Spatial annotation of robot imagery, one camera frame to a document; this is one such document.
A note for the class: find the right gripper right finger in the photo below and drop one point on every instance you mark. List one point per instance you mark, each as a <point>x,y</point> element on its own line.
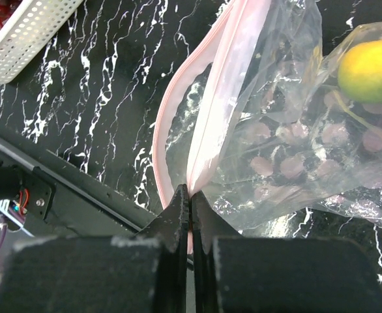
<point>246,274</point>

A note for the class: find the black marble pattern mat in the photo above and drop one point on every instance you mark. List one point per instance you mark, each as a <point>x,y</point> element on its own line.
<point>92,94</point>

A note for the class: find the white perforated empty basket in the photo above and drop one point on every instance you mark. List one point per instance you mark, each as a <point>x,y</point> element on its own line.
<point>27,31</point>

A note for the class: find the clear zip top bag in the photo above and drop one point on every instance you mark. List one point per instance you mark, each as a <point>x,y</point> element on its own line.
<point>255,119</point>

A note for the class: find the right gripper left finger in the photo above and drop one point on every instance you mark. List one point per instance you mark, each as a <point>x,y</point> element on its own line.
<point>144,273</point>

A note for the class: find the yellow fruit toy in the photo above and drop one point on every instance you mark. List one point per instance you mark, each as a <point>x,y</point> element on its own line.
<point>360,72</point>

